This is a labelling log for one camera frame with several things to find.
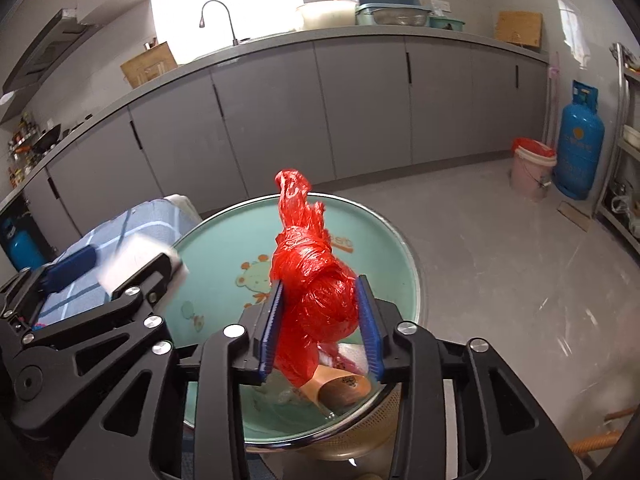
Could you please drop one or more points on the orange packet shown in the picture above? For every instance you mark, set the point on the orange packet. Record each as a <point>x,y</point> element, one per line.
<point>340,387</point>

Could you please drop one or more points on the small wooden cutting board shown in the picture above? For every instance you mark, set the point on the small wooden cutting board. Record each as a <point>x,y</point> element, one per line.
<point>517,30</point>

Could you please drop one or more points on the blue plaid blanket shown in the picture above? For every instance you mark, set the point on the blue plaid blanket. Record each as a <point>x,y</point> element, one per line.
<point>140,220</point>

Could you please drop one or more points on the blue gas cylinder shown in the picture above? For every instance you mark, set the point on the blue gas cylinder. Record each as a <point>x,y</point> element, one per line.
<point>22,245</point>
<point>577,150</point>

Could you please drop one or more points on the pink mop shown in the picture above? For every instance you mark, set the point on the pink mop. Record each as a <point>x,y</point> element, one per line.
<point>550,100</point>

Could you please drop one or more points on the black wok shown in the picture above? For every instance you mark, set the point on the black wok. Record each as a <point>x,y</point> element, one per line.
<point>47,140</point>

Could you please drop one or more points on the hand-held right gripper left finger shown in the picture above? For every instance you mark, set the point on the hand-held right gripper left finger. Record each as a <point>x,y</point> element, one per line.
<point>270,330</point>

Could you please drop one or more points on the metal shelf rack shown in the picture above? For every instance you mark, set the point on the metal shelf rack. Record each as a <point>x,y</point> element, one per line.
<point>622,75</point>

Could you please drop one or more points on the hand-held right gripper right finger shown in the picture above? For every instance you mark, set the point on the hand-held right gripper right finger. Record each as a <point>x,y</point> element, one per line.
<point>368,325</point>

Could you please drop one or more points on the green plastic basin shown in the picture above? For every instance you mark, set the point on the green plastic basin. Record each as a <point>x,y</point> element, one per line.
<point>225,260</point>

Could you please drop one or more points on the black range hood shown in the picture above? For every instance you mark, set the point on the black range hood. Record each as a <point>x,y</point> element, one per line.
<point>45,55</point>

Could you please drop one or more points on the grey kitchen base cabinets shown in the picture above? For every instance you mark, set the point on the grey kitchen base cabinets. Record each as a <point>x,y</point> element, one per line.
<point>360,100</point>

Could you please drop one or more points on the flat cardboard piece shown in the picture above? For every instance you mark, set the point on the flat cardboard piece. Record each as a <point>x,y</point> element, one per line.
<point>575,216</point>

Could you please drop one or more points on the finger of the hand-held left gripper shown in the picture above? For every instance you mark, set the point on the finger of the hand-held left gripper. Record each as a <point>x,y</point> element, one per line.
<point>70,267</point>
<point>125,320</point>

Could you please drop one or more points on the wooden stick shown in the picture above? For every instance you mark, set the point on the wooden stick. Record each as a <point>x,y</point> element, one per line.
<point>595,442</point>

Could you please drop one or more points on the green plastic basket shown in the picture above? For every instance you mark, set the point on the green plastic basket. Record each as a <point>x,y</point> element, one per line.
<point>446,23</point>

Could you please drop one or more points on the white plastic container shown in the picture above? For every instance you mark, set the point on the white plastic container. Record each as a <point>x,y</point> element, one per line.
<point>325,15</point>

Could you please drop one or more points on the white wall socket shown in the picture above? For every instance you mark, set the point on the white wall socket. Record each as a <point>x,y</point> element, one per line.
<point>441,6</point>

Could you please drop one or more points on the metal bowl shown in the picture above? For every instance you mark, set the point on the metal bowl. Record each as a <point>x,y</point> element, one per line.
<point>400,19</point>

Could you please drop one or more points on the pink bucket with red liner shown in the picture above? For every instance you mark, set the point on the pink bucket with red liner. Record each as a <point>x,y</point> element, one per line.
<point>530,175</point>

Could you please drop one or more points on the red plastic bag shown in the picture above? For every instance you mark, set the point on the red plastic bag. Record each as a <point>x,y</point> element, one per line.
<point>315,300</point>

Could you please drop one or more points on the beige woven basket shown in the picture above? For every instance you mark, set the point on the beige woven basket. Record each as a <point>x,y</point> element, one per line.
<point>350,440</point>

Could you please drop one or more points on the steel gooseneck faucet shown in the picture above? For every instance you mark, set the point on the steel gooseneck faucet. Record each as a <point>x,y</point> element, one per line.
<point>233,30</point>

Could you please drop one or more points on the wall spice rack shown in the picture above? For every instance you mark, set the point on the wall spice rack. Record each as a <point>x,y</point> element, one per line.
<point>22,135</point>

